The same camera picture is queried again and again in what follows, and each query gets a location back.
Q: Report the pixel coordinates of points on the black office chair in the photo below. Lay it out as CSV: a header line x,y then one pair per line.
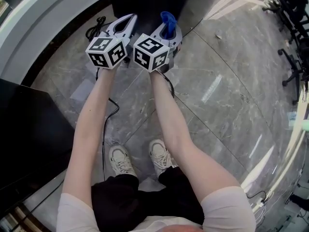
x,y
293,66
289,4

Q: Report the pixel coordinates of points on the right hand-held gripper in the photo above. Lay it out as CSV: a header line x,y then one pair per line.
x,y
149,53

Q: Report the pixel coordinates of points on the white curved desk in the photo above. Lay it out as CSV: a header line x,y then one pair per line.
x,y
294,139

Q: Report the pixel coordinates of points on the person's white shoe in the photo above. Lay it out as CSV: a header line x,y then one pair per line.
x,y
160,156
120,161

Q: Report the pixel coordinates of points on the white power strip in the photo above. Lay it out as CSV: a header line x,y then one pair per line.
x,y
262,202

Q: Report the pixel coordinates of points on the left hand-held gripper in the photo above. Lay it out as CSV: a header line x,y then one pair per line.
x,y
106,53

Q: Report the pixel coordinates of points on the black mini fridge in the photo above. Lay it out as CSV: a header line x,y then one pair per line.
x,y
149,1

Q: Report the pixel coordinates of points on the person's left white shoe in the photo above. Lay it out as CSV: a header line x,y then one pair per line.
x,y
120,161

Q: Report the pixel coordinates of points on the person's right white shoe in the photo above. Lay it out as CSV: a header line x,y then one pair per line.
x,y
160,156

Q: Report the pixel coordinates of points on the white curved counter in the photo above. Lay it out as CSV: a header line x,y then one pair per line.
x,y
38,25

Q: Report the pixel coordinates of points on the person's right forearm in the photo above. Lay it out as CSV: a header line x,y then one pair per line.
x,y
173,124

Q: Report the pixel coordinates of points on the blue cloth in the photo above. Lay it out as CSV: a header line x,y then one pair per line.
x,y
169,23

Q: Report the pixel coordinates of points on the black cabinet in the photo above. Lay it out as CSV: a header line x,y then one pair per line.
x,y
29,141

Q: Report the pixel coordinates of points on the person's white shirt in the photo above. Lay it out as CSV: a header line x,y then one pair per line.
x,y
224,209

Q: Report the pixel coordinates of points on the person's left forearm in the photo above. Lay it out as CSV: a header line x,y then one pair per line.
x,y
91,120

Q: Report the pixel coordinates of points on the person's black shorts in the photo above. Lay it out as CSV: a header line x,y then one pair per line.
x,y
125,202

